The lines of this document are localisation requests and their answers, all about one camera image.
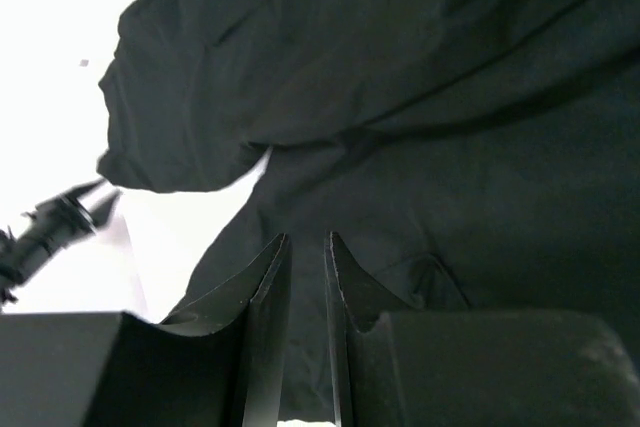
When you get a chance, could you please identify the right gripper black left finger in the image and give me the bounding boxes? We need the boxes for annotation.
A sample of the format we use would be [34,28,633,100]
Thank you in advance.
[1,234,291,426]

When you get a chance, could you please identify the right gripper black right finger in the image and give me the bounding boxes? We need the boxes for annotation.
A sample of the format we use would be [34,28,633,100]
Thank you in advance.
[325,233,639,426]

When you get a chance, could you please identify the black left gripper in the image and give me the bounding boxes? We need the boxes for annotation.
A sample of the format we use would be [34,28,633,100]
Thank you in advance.
[1,179,120,305]

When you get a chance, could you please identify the black trousers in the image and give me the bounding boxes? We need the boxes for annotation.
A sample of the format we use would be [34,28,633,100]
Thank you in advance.
[97,0,639,422]

